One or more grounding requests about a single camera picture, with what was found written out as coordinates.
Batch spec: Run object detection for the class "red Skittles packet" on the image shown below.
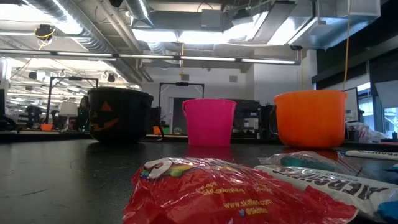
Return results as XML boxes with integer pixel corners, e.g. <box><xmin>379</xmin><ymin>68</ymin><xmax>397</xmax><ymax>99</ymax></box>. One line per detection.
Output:
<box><xmin>122</xmin><ymin>156</ymin><xmax>359</xmax><ymax>224</ymax></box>

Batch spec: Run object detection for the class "pink pumpkin face bucket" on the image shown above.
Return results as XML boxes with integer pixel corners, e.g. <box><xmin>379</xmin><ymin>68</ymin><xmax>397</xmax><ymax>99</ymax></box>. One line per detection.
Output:
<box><xmin>182</xmin><ymin>98</ymin><xmax>238</xmax><ymax>148</ymax></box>

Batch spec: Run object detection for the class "black equipment rack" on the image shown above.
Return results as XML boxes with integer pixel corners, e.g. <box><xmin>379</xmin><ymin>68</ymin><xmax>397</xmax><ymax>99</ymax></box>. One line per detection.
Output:
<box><xmin>233</xmin><ymin>98</ymin><xmax>277</xmax><ymax>140</ymax></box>

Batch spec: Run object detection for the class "long ceiling light bar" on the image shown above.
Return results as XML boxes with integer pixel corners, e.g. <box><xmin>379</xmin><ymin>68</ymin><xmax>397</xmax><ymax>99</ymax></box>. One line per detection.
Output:
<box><xmin>0</xmin><ymin>48</ymin><xmax>302</xmax><ymax>67</ymax></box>

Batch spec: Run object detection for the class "black pumpkin face bucket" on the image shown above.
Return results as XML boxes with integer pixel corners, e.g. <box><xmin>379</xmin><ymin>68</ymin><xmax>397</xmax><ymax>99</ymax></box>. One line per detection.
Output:
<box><xmin>87</xmin><ymin>86</ymin><xmax>155</xmax><ymax>145</ymax></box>

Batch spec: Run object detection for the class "orange pumpkin face bucket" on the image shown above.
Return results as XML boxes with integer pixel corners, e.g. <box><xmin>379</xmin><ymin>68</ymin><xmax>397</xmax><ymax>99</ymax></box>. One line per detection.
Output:
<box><xmin>272</xmin><ymin>90</ymin><xmax>349</xmax><ymax>150</ymax></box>

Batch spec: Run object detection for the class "person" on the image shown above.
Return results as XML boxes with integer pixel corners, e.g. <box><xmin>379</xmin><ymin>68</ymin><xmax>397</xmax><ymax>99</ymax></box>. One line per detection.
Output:
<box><xmin>76</xmin><ymin>95</ymin><xmax>91</xmax><ymax>132</ymax></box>

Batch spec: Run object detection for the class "white table lamp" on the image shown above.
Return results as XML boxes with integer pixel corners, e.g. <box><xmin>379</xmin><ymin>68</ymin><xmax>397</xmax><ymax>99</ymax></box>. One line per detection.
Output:
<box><xmin>58</xmin><ymin>101</ymin><xmax>79</xmax><ymax>131</ymax></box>

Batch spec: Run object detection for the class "flat computer monitor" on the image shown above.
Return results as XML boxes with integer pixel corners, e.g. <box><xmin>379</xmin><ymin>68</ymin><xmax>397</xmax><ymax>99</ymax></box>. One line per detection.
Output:
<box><xmin>344</xmin><ymin>86</ymin><xmax>360</xmax><ymax>123</ymax></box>

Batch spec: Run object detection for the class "white blue Hershey's bar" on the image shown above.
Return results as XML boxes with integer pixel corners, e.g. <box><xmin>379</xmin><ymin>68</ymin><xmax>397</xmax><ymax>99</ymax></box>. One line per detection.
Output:
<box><xmin>254</xmin><ymin>164</ymin><xmax>398</xmax><ymax>223</ymax></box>
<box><xmin>343</xmin><ymin>149</ymin><xmax>398</xmax><ymax>162</ymax></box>

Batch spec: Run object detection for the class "white plastic bag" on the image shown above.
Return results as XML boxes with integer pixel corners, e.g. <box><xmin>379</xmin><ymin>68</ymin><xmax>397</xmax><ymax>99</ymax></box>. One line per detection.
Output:
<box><xmin>345</xmin><ymin>121</ymin><xmax>389</xmax><ymax>144</ymax></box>

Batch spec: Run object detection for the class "black metal gantry frame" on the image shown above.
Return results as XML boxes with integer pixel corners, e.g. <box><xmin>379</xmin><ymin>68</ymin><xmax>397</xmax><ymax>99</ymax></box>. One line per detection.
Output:
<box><xmin>45</xmin><ymin>75</ymin><xmax>100</xmax><ymax>125</ymax></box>
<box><xmin>158</xmin><ymin>81</ymin><xmax>206</xmax><ymax>135</ymax></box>

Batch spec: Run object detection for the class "teal gummy ring packet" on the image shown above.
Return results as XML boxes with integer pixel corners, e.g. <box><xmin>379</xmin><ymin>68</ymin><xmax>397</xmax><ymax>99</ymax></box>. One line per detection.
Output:
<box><xmin>257</xmin><ymin>150</ymin><xmax>364</xmax><ymax>178</ymax></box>

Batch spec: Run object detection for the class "silver spiral air duct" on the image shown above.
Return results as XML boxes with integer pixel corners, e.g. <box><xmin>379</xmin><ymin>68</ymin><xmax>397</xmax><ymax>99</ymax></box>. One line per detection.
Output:
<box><xmin>21</xmin><ymin>0</ymin><xmax>147</xmax><ymax>85</ymax></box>

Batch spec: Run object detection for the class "large sheet metal duct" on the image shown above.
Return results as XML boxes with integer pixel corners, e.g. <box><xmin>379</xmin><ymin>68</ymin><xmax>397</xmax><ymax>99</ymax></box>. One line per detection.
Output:
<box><xmin>267</xmin><ymin>0</ymin><xmax>382</xmax><ymax>50</ymax></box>

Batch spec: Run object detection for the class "yellow hanging cable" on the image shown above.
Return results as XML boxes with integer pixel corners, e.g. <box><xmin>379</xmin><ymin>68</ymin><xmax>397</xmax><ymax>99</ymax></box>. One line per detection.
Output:
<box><xmin>343</xmin><ymin>0</ymin><xmax>351</xmax><ymax>91</ymax></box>

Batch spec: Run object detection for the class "black ceiling cable reel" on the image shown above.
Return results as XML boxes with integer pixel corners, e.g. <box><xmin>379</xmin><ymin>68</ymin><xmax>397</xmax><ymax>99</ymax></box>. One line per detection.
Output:
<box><xmin>34</xmin><ymin>24</ymin><xmax>57</xmax><ymax>41</ymax></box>

